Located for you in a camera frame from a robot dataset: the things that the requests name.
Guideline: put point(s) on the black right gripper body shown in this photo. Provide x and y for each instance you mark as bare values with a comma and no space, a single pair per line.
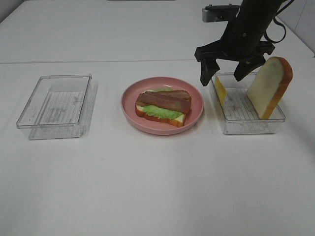
237,44

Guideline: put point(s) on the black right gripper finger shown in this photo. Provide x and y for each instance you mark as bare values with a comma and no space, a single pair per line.
245,67
208,68

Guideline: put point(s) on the yellow cheese slice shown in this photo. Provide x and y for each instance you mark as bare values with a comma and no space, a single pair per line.
221,90

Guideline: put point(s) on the bread slice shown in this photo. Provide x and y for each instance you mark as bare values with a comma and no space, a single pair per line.
179,122
269,85

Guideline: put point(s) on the long bacon strip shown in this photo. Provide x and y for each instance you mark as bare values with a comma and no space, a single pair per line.
182,94

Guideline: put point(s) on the green lettuce leaf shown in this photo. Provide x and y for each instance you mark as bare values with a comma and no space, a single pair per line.
160,113

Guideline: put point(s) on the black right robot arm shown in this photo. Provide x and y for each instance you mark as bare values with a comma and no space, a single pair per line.
256,15

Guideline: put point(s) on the right clear plastic container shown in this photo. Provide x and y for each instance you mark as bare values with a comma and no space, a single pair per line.
236,114

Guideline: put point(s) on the clear plastic container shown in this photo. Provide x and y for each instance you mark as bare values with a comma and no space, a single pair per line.
59,107
236,114

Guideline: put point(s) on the pink round plate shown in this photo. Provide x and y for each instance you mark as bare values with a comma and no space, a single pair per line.
130,95

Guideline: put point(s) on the left clear plastic container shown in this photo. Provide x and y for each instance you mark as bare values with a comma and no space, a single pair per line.
59,107

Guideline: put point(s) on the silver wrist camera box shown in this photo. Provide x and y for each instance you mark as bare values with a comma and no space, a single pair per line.
219,13

